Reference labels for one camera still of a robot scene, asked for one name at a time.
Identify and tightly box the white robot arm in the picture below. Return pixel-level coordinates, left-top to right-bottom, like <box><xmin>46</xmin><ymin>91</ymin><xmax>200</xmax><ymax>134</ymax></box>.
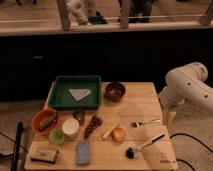
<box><xmin>158</xmin><ymin>62</ymin><xmax>213</xmax><ymax>125</ymax></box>

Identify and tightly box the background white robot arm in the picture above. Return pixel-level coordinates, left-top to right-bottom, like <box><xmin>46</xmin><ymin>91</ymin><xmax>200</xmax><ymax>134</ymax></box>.
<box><xmin>66</xmin><ymin>0</ymin><xmax>90</xmax><ymax>25</ymax></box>

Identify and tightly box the purple bowl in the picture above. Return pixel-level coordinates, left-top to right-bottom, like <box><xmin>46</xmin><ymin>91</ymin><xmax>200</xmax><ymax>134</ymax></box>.
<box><xmin>104</xmin><ymin>82</ymin><xmax>126</xmax><ymax>102</ymax></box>

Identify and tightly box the green vegetable in bowl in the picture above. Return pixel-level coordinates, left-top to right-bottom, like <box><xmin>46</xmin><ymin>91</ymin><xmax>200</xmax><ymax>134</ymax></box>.
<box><xmin>39</xmin><ymin>113</ymin><xmax>57</xmax><ymax>131</ymax></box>

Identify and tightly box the orange bowl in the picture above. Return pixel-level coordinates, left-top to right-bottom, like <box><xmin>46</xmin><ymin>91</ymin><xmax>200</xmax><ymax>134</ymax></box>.
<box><xmin>31</xmin><ymin>108</ymin><xmax>59</xmax><ymax>136</ymax></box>

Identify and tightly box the silver fork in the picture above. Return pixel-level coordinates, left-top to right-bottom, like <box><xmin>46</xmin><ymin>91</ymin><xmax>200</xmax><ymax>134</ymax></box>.
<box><xmin>131</xmin><ymin>119</ymin><xmax>161</xmax><ymax>128</ymax></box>

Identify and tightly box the black white dish brush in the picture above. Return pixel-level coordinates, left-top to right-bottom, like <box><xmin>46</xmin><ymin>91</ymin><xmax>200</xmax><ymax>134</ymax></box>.
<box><xmin>125</xmin><ymin>133</ymin><xmax>165</xmax><ymax>159</ymax></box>

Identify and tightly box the yellow stick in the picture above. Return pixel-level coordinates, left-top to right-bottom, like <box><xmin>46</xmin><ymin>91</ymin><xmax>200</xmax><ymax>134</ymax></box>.
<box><xmin>102</xmin><ymin>120</ymin><xmax>121</xmax><ymax>140</ymax></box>

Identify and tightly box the small metal cup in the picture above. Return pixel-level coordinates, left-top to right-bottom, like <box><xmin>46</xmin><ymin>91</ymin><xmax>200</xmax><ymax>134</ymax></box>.
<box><xmin>73</xmin><ymin>110</ymin><xmax>85</xmax><ymax>125</ymax></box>

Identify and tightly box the blue sponge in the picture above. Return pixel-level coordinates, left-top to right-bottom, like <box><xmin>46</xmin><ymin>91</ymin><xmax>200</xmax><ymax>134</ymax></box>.
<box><xmin>76</xmin><ymin>141</ymin><xmax>90</xmax><ymax>165</ymax></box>

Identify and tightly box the grey folded cloth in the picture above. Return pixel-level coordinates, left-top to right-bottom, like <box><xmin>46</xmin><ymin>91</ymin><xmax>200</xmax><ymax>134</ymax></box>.
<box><xmin>69</xmin><ymin>89</ymin><xmax>91</xmax><ymax>101</ymax></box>

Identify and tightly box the white round container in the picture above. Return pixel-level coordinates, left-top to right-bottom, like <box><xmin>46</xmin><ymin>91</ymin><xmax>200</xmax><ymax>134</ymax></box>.
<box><xmin>62</xmin><ymin>118</ymin><xmax>80</xmax><ymax>137</ymax></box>

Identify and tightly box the green plastic tray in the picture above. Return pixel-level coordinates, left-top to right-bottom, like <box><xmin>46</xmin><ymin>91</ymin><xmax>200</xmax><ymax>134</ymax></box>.
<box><xmin>48</xmin><ymin>75</ymin><xmax>101</xmax><ymax>110</ymax></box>

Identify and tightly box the brown wooden block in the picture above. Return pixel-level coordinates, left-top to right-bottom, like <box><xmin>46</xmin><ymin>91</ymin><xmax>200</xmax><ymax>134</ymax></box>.
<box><xmin>30</xmin><ymin>148</ymin><xmax>59</xmax><ymax>164</ymax></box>

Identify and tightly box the black stand left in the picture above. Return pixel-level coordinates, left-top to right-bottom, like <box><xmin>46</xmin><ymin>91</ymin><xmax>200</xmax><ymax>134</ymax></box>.
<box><xmin>11</xmin><ymin>122</ymin><xmax>24</xmax><ymax>171</ymax></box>

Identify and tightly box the black floor cable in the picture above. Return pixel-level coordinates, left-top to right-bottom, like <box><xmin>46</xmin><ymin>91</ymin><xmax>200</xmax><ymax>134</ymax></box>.
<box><xmin>169</xmin><ymin>132</ymin><xmax>213</xmax><ymax>171</ymax></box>

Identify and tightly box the wooden post middle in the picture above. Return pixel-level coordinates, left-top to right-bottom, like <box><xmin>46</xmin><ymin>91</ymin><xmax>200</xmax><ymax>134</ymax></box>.
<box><xmin>120</xmin><ymin>0</ymin><xmax>131</xmax><ymax>29</ymax></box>

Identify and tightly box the wooden post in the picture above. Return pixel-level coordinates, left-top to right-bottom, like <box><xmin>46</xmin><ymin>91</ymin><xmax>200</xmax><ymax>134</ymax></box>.
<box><xmin>56</xmin><ymin>0</ymin><xmax>70</xmax><ymax>31</ymax></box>
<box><xmin>120</xmin><ymin>0</ymin><xmax>131</xmax><ymax>29</ymax></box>

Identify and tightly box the wooden post left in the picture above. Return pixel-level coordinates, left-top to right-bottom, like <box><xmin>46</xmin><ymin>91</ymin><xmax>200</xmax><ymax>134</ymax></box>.
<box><xmin>56</xmin><ymin>0</ymin><xmax>70</xmax><ymax>31</ymax></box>

